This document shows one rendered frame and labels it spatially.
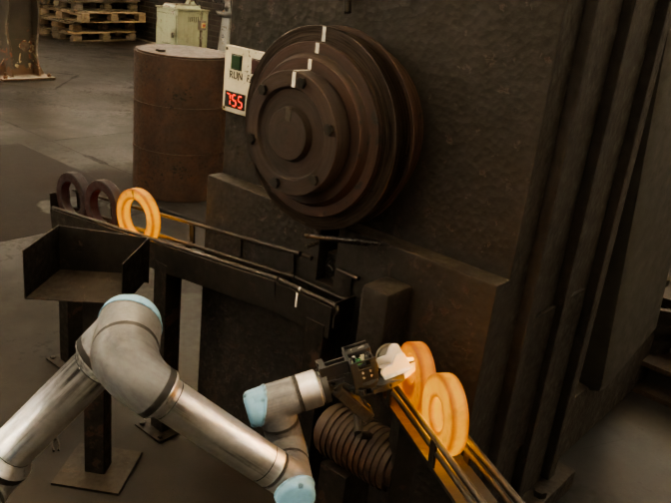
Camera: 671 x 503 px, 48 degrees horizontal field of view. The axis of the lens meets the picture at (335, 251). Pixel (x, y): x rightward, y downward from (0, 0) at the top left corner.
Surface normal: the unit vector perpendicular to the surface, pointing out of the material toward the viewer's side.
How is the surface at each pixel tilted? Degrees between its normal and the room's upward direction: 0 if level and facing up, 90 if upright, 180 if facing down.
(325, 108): 90
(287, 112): 90
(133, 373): 59
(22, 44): 90
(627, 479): 0
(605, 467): 0
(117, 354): 49
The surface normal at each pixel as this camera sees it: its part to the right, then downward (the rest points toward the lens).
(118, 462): 0.11, -0.93
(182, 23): 0.75, 0.31
